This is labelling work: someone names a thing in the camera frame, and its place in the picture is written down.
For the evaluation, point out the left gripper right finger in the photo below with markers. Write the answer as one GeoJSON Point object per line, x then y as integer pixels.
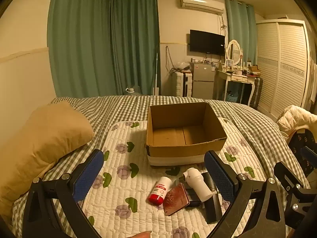
{"type": "Point", "coordinates": [267, 216]}

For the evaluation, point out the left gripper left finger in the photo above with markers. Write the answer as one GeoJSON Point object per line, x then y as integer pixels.
{"type": "Point", "coordinates": [40, 216]}

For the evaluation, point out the dark grey UGREEN charger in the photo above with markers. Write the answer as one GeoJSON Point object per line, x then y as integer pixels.
{"type": "Point", "coordinates": [212, 208]}

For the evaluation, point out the white plug adapter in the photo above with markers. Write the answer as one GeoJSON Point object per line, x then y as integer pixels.
{"type": "Point", "coordinates": [195, 180]}

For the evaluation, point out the red patterned card case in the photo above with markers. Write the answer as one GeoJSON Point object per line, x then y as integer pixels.
{"type": "Point", "coordinates": [175, 200]}

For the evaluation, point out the white bottle red cap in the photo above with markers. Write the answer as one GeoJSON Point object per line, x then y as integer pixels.
{"type": "Point", "coordinates": [159, 191]}

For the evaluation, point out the person's left hand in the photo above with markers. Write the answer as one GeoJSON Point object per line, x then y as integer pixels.
{"type": "Point", "coordinates": [144, 234]}

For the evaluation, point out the tan pillow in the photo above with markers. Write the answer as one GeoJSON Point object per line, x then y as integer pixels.
{"type": "Point", "coordinates": [50, 133]}

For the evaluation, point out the floral quilted mat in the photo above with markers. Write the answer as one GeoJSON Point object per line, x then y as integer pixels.
{"type": "Point", "coordinates": [117, 204]}

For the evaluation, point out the green checked bedsheet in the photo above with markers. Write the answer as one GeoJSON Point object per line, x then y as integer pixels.
{"type": "Point", "coordinates": [135, 108]}

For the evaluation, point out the white puffer jacket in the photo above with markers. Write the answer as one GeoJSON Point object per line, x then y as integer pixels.
{"type": "Point", "coordinates": [294, 118]}

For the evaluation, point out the dark suitcase by wardrobe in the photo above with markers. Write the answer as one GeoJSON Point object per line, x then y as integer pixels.
{"type": "Point", "coordinates": [256, 93]}

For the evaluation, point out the open cardboard box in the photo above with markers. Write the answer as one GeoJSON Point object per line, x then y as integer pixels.
{"type": "Point", "coordinates": [181, 134]}

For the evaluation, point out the blue plastic basket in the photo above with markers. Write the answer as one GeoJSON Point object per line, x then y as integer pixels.
{"type": "Point", "coordinates": [232, 96]}

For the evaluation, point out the white dressing table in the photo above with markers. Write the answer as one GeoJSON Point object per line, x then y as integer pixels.
{"type": "Point", "coordinates": [222, 80]}

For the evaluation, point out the silver mini fridge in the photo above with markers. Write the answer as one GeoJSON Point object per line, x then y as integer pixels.
{"type": "Point", "coordinates": [203, 79]}

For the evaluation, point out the white louvered wardrobe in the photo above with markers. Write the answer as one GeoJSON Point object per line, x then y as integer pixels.
{"type": "Point", "coordinates": [283, 55]}

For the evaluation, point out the white suitcase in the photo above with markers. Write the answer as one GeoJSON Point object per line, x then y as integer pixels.
{"type": "Point", "coordinates": [182, 83]}

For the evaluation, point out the oval vanity mirror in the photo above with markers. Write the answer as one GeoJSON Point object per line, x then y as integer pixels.
{"type": "Point", "coordinates": [234, 53]}

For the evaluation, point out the green window curtain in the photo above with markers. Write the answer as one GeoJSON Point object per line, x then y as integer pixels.
{"type": "Point", "coordinates": [103, 47]}

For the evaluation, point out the green curtain by wardrobe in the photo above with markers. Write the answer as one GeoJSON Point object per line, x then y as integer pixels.
{"type": "Point", "coordinates": [242, 28]}

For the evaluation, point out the white air conditioner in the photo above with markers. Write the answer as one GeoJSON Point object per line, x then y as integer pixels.
{"type": "Point", "coordinates": [210, 6]}

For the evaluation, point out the black wall television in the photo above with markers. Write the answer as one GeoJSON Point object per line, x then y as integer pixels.
{"type": "Point", "coordinates": [207, 42]}

